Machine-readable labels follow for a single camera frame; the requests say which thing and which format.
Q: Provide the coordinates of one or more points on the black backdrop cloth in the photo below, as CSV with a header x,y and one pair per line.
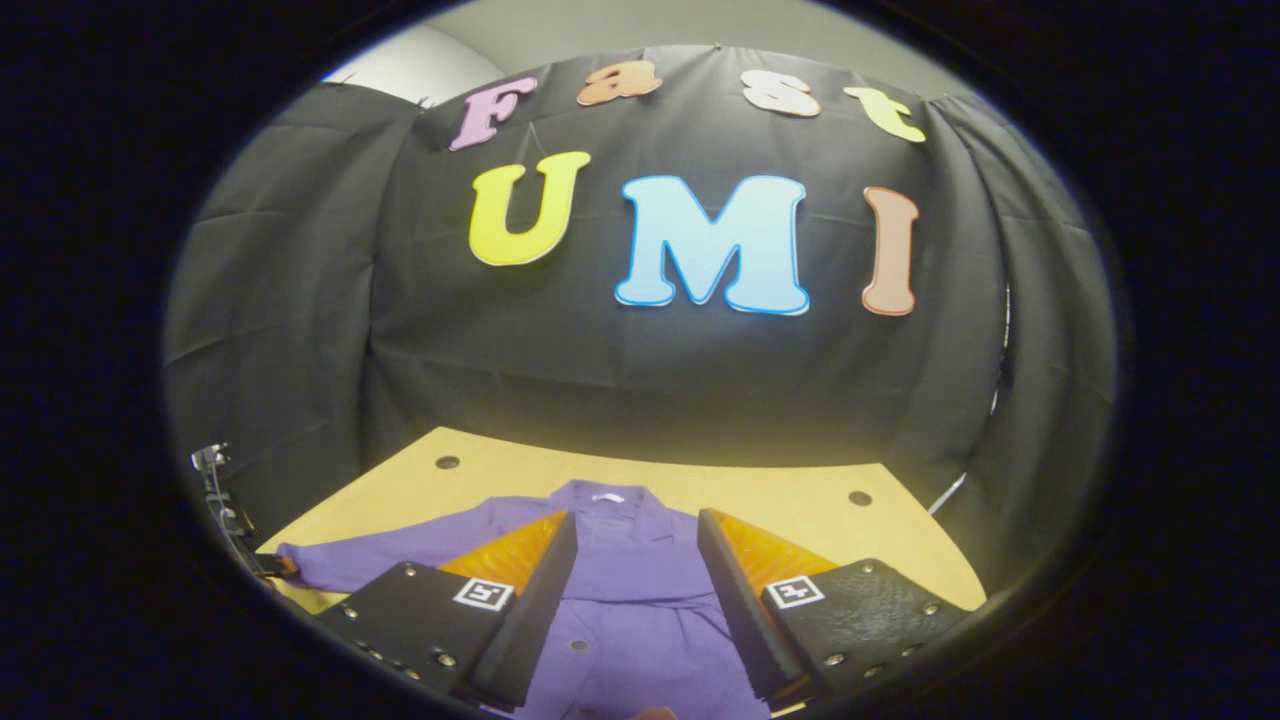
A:
x,y
600,380

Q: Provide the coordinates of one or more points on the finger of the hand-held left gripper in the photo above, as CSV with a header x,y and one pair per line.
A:
x,y
272,567

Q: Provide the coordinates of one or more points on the purple button shirt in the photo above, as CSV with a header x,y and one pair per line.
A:
x,y
620,560

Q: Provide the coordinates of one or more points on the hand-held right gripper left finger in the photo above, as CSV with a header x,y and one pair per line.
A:
x,y
535,620

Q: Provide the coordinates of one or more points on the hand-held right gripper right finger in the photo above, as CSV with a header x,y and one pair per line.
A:
x,y
740,620

